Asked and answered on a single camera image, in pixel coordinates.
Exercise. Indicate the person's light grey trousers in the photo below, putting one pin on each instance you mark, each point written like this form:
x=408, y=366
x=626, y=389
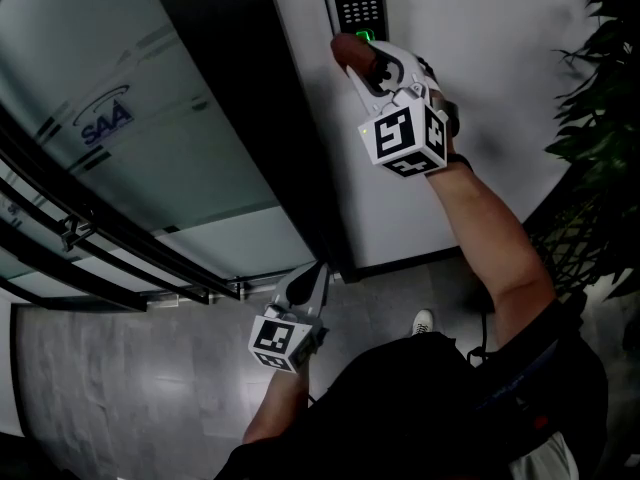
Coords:
x=545, y=460

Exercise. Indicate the black wristband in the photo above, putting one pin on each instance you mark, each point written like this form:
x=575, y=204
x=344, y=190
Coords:
x=462, y=159

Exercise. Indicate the person's left forearm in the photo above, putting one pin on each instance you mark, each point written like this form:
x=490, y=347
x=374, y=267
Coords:
x=275, y=408

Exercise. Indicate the metal door lock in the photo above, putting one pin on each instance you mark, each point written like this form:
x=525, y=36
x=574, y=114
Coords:
x=75, y=230

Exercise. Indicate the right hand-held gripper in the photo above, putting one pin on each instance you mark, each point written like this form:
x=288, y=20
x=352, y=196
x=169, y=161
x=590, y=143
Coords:
x=400, y=138

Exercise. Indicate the plain frosted glass door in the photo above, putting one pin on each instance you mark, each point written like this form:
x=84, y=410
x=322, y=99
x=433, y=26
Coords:
x=30, y=263

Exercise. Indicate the person's right forearm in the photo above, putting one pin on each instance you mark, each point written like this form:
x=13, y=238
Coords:
x=480, y=228

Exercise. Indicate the frosted glass door with logo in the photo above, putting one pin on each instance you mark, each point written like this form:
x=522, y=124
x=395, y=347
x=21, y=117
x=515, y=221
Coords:
x=150, y=143

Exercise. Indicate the dark baseboard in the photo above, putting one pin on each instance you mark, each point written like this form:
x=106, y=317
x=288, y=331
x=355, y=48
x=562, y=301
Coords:
x=400, y=263

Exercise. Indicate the person's white shoe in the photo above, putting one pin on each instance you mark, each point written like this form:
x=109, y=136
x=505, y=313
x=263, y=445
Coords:
x=423, y=322

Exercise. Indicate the green potted plant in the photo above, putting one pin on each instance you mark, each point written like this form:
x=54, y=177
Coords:
x=610, y=133

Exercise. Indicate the person's black shirt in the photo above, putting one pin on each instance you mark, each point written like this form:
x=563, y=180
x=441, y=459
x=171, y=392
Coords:
x=400, y=408

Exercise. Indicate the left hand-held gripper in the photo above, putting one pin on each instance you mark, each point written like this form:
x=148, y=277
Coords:
x=280, y=338

